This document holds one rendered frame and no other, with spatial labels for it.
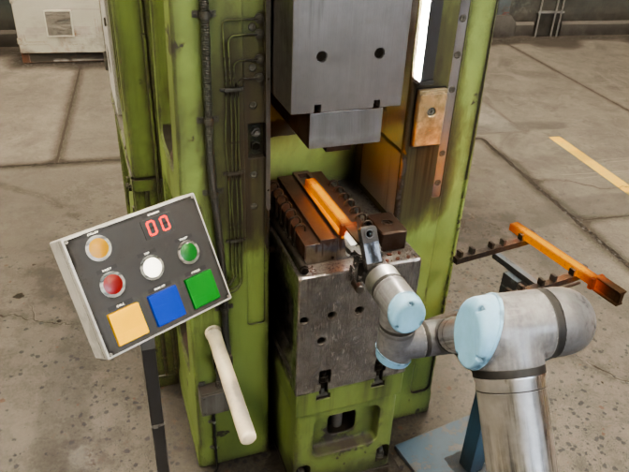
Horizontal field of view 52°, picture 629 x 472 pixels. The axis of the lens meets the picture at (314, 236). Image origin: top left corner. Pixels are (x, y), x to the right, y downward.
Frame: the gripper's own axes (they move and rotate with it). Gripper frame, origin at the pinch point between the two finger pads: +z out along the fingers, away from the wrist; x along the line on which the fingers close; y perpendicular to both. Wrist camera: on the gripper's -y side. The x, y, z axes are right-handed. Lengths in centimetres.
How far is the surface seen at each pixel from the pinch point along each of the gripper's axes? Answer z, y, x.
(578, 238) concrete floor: 113, 102, 201
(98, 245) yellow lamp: -13, -14, -66
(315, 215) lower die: 16.5, 3.6, -4.4
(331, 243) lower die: 2.9, 4.9, -4.4
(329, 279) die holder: -3.2, 13.0, -6.7
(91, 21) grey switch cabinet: 535, 66, -50
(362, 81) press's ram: 3.3, -41.1, 0.9
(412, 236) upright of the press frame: 16.8, 16.4, 29.7
